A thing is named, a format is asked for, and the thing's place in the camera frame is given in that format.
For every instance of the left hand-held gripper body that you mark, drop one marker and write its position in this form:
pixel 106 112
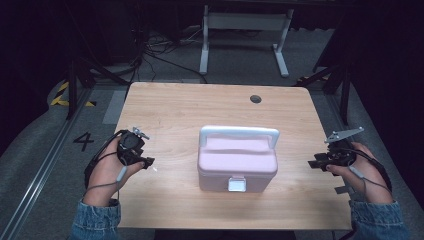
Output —
pixel 130 146

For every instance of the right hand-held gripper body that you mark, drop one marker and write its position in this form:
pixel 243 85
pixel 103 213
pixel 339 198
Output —
pixel 340 151

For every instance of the person's left hand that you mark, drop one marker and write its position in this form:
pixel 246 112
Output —
pixel 106 173

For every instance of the person's right hand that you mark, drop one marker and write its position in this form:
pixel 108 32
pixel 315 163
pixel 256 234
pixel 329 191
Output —
pixel 370 180

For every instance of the grey floor tape patch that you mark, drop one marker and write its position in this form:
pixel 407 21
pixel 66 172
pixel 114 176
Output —
pixel 114 107

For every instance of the black metal stand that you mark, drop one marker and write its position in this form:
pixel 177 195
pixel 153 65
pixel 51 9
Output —
pixel 80 78
pixel 336 80

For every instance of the yellow black hazard tape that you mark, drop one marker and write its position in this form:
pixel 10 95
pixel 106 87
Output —
pixel 61 96

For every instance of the metal floor rail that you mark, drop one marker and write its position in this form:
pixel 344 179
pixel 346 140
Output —
pixel 36 176

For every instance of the white metal desk frame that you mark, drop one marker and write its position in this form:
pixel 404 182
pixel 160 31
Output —
pixel 245 23

